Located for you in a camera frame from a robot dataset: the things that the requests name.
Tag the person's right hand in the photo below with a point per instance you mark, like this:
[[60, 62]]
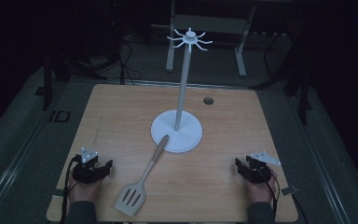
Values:
[[259, 191]]

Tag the black metal stand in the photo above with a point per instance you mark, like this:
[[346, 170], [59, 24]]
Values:
[[48, 81], [303, 93]]

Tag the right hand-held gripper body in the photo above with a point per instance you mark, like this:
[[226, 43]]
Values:
[[258, 169]]

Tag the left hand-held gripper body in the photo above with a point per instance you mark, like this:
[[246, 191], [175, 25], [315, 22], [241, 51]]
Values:
[[87, 169]]

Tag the white utensil stand with hooks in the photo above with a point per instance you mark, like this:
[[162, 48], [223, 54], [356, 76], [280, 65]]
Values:
[[177, 137]]

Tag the person's left hand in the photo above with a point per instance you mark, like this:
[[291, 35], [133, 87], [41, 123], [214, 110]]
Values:
[[85, 191]]

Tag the grey metal table frame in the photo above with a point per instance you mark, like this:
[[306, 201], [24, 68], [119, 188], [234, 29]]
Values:
[[211, 25]]

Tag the grey tape piece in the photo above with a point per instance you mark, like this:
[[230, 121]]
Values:
[[57, 192], [289, 190]]

